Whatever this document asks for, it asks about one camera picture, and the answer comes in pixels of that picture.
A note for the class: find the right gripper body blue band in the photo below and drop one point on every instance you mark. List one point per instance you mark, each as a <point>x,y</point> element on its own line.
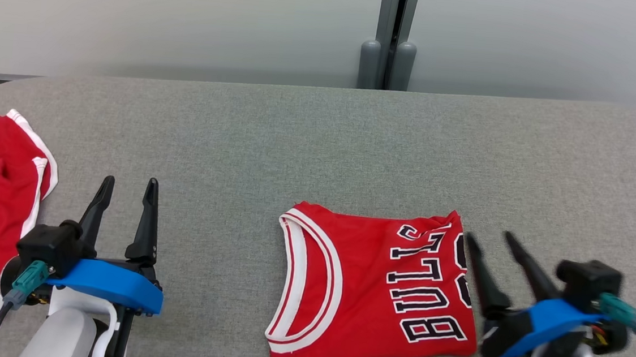
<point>538,332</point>

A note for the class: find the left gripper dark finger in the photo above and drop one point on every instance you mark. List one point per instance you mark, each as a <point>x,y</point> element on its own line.
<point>147,222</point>
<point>97,206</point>

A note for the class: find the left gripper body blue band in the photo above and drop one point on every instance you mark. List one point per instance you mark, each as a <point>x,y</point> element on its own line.
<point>111,287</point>

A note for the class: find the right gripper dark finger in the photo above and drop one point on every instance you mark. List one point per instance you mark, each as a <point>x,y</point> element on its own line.
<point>483,276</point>
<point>532,269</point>

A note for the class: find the red Bulls basketball jersey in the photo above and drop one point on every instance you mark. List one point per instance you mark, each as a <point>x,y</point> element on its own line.
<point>365,296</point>

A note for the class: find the right black wrist camera box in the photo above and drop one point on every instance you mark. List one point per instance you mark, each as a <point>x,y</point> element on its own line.
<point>588,282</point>

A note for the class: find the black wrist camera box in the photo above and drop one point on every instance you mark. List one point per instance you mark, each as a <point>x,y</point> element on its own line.
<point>54,246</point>
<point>588,282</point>

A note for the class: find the left black wrist camera box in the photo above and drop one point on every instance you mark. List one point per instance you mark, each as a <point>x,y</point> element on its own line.
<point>54,246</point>

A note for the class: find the grey partition post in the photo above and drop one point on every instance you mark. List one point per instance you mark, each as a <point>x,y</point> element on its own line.
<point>390,31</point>

